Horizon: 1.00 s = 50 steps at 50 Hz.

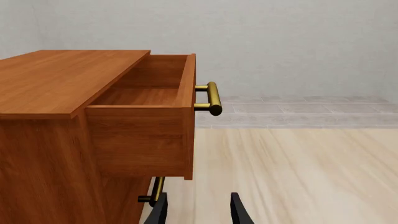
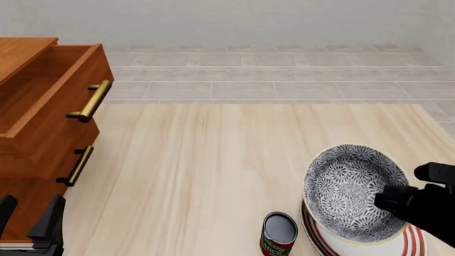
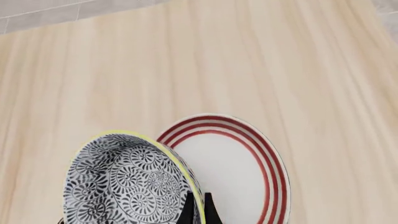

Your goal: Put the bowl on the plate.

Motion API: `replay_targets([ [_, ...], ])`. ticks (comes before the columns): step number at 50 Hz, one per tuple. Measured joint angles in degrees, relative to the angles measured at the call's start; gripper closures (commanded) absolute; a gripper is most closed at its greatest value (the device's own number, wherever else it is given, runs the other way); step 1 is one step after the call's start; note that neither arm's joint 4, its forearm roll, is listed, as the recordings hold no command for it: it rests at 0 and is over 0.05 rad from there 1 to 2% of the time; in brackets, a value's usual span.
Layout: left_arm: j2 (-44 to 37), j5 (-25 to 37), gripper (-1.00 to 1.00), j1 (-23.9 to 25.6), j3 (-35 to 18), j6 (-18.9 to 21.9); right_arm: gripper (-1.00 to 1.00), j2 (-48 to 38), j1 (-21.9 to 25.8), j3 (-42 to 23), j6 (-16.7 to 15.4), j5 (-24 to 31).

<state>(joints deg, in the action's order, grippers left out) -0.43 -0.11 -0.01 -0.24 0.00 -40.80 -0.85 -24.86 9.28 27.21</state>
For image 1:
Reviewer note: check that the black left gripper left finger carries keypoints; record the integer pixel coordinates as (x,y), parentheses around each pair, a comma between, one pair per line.
(160,212)

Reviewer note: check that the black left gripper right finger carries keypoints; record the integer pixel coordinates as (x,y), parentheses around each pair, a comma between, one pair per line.
(240,213)

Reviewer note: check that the open wooden drawer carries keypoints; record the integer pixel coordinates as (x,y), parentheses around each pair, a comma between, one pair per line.
(146,130)

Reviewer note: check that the wooden cabinet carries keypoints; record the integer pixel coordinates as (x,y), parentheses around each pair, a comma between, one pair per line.
(46,116)

